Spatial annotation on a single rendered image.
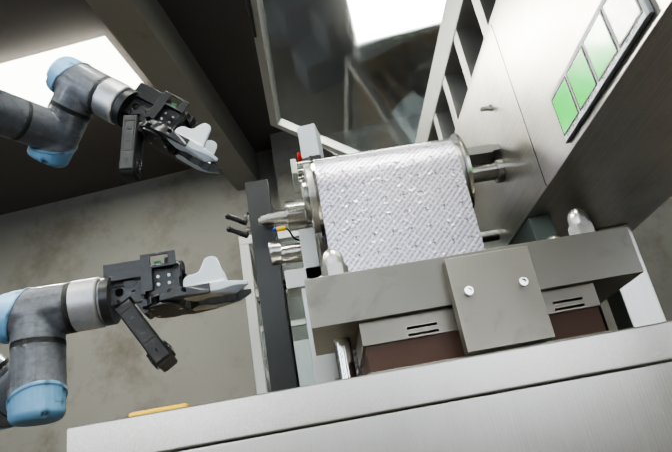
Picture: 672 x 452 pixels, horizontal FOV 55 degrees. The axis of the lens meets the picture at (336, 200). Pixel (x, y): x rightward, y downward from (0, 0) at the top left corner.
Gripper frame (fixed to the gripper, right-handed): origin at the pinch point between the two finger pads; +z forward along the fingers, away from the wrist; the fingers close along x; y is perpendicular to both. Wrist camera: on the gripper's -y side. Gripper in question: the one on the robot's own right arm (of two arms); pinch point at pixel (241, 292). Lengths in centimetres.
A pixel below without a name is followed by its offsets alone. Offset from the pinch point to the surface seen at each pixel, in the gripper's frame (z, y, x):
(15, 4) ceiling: -124, 242, 183
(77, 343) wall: -176, 113, 415
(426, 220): 29.8, 6.7, -0.1
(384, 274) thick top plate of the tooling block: 19.1, -6.9, -19.8
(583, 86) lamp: 45, 9, -30
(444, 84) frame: 46, 48, 26
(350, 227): 17.9, 7.5, -0.1
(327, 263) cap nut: 12.7, -3.6, -17.4
